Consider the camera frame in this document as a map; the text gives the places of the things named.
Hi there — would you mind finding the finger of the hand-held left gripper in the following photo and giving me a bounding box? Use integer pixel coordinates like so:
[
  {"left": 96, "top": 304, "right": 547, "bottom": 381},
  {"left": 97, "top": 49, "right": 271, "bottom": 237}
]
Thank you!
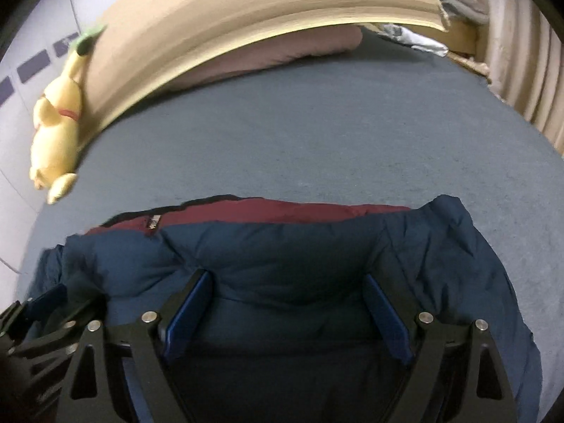
[
  {"left": 18, "top": 295, "right": 106, "bottom": 362},
  {"left": 24, "top": 284, "right": 69, "bottom": 322}
]

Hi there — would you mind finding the brown wooden nightstand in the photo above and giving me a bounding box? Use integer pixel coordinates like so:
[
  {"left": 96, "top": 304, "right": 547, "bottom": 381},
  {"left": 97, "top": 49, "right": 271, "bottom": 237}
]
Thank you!
[{"left": 447, "top": 50, "right": 492, "bottom": 86}]

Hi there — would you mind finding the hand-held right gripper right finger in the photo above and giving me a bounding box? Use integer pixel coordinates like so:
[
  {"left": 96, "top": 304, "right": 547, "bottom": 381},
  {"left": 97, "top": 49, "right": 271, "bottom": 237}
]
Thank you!
[{"left": 362, "top": 274, "right": 517, "bottom": 423}]

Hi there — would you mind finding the yellow plush toy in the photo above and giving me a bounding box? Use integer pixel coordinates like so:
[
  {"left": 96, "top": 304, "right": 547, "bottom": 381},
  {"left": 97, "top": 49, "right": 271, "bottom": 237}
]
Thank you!
[{"left": 29, "top": 31, "right": 95, "bottom": 206}]

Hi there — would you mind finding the white crumpled cloth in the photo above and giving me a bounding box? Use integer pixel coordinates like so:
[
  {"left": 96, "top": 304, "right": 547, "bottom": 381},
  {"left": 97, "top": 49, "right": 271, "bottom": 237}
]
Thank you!
[{"left": 379, "top": 22, "right": 448, "bottom": 58}]

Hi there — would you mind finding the beige curtain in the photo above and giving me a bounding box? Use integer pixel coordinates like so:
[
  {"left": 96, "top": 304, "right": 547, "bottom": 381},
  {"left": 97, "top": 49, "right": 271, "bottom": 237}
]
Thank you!
[{"left": 478, "top": 0, "right": 564, "bottom": 155}]

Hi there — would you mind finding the beige bamboo mat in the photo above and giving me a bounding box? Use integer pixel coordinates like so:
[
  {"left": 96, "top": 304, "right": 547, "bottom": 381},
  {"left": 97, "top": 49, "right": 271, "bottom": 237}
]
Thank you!
[{"left": 77, "top": 0, "right": 450, "bottom": 137}]

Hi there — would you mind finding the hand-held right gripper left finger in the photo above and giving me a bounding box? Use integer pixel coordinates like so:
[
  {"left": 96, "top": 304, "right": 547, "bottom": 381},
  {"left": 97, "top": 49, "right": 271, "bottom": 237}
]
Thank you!
[{"left": 55, "top": 268, "right": 215, "bottom": 423}]

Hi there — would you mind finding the white wardrobe with purple panels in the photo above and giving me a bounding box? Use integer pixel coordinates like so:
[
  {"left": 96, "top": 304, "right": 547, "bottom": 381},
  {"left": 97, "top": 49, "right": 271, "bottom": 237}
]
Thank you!
[{"left": 0, "top": 0, "right": 111, "bottom": 274}]

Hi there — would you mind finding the green plush leaf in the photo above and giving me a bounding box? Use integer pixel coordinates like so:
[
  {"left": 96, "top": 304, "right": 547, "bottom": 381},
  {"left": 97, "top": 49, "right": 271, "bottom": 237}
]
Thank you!
[{"left": 70, "top": 24, "right": 109, "bottom": 54}]

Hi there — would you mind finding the pink pillow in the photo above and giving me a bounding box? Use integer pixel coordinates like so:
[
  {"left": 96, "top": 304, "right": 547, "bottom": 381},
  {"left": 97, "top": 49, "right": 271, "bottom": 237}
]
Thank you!
[{"left": 167, "top": 24, "right": 364, "bottom": 93}]

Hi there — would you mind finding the navy puffer jacket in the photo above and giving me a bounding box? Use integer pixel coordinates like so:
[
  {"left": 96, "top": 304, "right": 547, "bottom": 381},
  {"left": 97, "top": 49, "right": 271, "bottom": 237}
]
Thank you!
[{"left": 26, "top": 194, "right": 542, "bottom": 423}]

